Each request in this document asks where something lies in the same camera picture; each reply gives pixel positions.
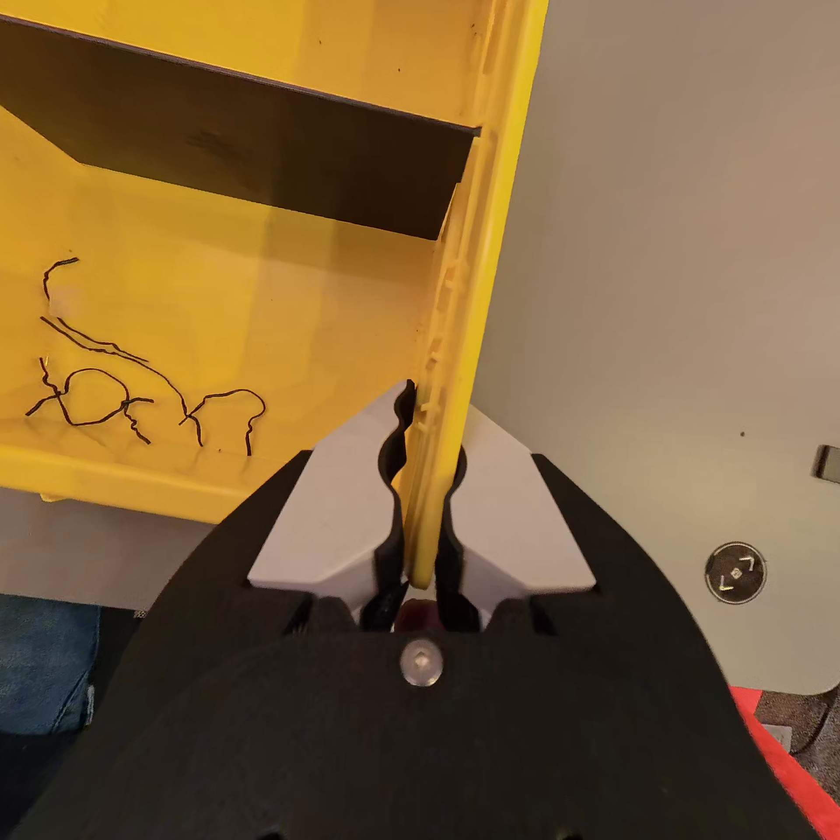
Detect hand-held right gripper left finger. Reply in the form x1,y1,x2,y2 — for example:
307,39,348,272
247,379,417,632

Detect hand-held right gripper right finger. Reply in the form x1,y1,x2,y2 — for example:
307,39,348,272
434,403,598,633

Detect yellow plastic bin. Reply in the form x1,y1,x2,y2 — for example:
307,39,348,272
0,0,551,588

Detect round desk control button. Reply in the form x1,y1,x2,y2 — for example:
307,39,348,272
704,541,769,606

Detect loose black threads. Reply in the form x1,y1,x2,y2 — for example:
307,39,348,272
25,257,266,457

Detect person's legs blue jeans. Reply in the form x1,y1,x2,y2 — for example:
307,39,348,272
0,594,102,736

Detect black bin divider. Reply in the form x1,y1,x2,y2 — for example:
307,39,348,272
0,16,483,242

